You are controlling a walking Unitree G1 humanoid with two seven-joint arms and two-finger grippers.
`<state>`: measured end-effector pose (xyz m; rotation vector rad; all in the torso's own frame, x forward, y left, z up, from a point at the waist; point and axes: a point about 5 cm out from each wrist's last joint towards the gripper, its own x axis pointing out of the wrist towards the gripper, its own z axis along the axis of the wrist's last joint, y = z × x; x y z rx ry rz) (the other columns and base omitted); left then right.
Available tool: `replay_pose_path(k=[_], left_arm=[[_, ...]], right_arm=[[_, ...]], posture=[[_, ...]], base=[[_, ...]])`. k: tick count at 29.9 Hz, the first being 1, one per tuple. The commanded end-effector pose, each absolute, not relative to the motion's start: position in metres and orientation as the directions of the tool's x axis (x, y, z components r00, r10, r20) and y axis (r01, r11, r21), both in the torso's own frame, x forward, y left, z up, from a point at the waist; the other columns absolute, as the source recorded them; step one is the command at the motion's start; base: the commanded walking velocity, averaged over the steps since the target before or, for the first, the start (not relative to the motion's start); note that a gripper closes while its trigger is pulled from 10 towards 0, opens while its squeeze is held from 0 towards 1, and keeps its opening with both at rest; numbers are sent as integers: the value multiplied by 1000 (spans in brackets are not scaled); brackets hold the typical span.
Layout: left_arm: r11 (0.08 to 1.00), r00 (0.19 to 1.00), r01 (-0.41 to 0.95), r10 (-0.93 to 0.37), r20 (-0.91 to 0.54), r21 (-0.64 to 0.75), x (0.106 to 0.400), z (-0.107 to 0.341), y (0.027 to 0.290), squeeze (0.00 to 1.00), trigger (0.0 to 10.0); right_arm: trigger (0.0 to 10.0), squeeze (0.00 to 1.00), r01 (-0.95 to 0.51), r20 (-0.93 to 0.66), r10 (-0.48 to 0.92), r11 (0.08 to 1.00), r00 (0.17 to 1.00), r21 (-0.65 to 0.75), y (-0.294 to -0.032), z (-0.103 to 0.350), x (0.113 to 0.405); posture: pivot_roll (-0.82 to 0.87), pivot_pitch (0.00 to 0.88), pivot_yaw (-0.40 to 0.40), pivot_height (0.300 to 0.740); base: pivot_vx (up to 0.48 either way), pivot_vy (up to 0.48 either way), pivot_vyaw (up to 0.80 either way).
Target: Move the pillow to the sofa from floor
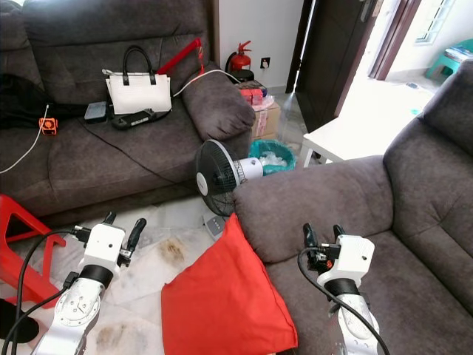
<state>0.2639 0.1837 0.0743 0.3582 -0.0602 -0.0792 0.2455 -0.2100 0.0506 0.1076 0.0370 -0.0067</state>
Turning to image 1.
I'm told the white cable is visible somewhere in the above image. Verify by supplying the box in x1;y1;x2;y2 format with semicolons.
0;104;51;175
172;69;241;97

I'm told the person in black trousers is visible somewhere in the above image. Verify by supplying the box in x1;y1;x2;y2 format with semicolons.
0;296;39;354

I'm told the red fire extinguisher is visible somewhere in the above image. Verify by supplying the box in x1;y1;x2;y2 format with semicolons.
225;40;254;82

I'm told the white handbag with black handles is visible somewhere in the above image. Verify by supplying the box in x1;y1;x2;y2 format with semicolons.
103;45;174;116

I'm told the black garment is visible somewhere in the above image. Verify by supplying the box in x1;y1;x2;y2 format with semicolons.
0;74;89;131

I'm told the long black device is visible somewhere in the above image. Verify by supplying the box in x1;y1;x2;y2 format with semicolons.
111;108;172;132

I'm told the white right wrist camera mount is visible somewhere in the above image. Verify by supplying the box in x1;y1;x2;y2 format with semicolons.
316;234;375;289

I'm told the small orange device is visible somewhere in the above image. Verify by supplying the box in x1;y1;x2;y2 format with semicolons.
39;117;59;137

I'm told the teal plastic basket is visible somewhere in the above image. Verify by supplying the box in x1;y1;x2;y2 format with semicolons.
248;138;297;176

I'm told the flat grey device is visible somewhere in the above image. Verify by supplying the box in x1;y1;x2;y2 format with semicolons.
84;101;110;123

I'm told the long grey fabric sofa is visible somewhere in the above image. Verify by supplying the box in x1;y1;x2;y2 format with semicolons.
0;0;257;220

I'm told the window with grille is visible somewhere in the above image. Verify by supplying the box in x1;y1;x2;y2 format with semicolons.
414;0;453;44

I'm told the small white table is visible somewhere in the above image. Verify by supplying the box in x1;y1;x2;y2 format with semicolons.
299;115;418;169

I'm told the two-seat grey fabric sofa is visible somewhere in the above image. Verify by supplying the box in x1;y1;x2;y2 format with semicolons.
233;59;473;355

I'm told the teal plastic stool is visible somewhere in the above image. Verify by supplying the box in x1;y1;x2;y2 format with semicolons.
425;48;473;82

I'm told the red plastic stool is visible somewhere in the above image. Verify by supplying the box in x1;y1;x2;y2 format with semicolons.
0;194;67;308

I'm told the dark wooden door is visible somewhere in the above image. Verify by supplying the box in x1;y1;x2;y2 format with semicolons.
287;0;389;134

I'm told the black and white fan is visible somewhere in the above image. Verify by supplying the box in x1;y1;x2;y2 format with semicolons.
195;139;265;241

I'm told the red and pink packet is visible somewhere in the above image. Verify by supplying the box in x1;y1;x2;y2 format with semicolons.
238;83;269;109

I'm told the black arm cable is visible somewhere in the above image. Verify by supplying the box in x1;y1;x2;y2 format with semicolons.
297;246;391;355
2;229;98;355

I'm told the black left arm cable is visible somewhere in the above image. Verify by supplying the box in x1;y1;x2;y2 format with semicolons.
2;229;98;355

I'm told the red pillow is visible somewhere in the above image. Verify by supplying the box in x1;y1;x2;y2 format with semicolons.
160;212;299;355

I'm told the small cardboard box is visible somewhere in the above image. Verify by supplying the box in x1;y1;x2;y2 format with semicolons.
253;100;283;141

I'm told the red angled bar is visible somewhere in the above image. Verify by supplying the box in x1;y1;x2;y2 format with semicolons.
155;37;205;76

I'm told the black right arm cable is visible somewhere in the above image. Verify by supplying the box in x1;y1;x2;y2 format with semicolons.
297;246;391;355

